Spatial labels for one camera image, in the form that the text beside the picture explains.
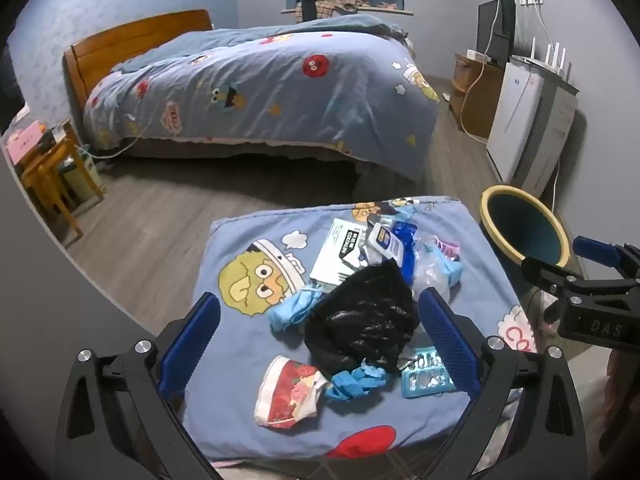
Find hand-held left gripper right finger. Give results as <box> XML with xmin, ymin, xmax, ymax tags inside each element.
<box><xmin>417</xmin><ymin>287</ymin><xmax>588</xmax><ymax>480</ymax></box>

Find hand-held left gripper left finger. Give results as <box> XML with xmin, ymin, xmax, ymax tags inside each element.
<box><xmin>54</xmin><ymin>291</ymin><xmax>222</xmax><ymax>480</ymax></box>

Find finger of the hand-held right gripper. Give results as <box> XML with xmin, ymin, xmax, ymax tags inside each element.
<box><xmin>521</xmin><ymin>255</ymin><xmax>592</xmax><ymax>307</ymax></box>
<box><xmin>572</xmin><ymin>234</ymin><xmax>640</xmax><ymax>282</ymax></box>

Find teal bin with yellow rim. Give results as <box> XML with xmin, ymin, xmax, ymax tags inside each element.
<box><xmin>480</xmin><ymin>185</ymin><xmax>571</xmax><ymax>297</ymax></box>

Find black plastic bag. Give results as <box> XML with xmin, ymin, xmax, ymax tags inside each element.
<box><xmin>304</xmin><ymin>259</ymin><xmax>418</xmax><ymax>378</ymax></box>

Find pink snack wrapper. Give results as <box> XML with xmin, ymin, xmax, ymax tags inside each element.
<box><xmin>434</xmin><ymin>237</ymin><xmax>461</xmax><ymax>261</ymax></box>

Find white packet with black label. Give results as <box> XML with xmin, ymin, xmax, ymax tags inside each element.
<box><xmin>309</xmin><ymin>218</ymin><xmax>381</xmax><ymax>286</ymax></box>

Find small device with red light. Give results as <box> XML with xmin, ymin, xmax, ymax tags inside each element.
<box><xmin>540</xmin><ymin>300</ymin><xmax>564</xmax><ymax>336</ymax></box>

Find teal blister pack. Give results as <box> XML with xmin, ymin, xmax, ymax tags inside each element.
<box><xmin>400</xmin><ymin>347</ymin><xmax>458</xmax><ymax>400</ymax></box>

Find clear plastic bag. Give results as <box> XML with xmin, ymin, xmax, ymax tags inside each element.
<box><xmin>410</xmin><ymin>232</ymin><xmax>451</xmax><ymax>306</ymax></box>

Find blue nitrile gloves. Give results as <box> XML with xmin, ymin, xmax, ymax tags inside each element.
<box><xmin>327</xmin><ymin>360</ymin><xmax>388</xmax><ymax>402</ymax></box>

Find red floral paper cup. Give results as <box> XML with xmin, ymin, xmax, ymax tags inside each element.
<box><xmin>254</xmin><ymin>355</ymin><xmax>328</xmax><ymax>428</ymax></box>

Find white air purifier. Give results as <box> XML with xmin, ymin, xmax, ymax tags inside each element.
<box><xmin>486</xmin><ymin>55</ymin><xmax>581</xmax><ymax>196</ymax></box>

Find wooden cabinet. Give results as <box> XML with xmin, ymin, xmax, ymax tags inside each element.
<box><xmin>448</xmin><ymin>52</ymin><xmax>506</xmax><ymax>141</ymax></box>

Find white router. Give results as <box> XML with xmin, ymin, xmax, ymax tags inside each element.
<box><xmin>515</xmin><ymin>37</ymin><xmax>581</xmax><ymax>93</ymax></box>

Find green white container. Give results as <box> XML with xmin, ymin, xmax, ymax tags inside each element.
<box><xmin>57</xmin><ymin>152</ymin><xmax>98</xmax><ymax>201</ymax></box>

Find wooden stool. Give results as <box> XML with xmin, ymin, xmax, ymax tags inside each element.
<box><xmin>20</xmin><ymin>125</ymin><xmax>107</xmax><ymax>241</ymax></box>

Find black monitor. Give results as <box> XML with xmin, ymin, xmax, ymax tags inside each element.
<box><xmin>476</xmin><ymin>0</ymin><xmax>517</xmax><ymax>68</ymax></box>

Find pink box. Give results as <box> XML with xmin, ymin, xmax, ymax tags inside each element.
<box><xmin>5</xmin><ymin>120</ymin><xmax>45</xmax><ymax>166</ymax></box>

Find bed with cartoon duvet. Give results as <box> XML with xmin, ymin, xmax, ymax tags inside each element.
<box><xmin>82</xmin><ymin>14</ymin><xmax>441</xmax><ymax>183</ymax></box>

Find wooden bed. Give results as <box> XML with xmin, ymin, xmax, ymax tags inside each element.
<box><xmin>62</xmin><ymin>9</ymin><xmax>361</xmax><ymax>171</ymax></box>

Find white power cable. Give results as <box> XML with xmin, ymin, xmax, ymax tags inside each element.
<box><xmin>459</xmin><ymin>2</ymin><xmax>551</xmax><ymax>133</ymax></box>

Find white charging cable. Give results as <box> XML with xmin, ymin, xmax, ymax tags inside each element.
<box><xmin>75</xmin><ymin>110</ymin><xmax>152</xmax><ymax>162</ymax></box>

